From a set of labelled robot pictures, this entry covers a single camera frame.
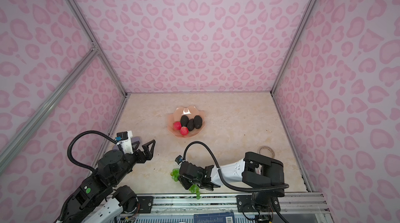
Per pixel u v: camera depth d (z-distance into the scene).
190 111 1.06
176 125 0.95
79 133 0.48
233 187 0.43
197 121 0.98
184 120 0.99
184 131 0.94
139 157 0.60
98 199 0.48
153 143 0.68
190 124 0.97
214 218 0.69
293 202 0.75
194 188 0.74
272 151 0.89
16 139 0.53
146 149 0.62
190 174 0.62
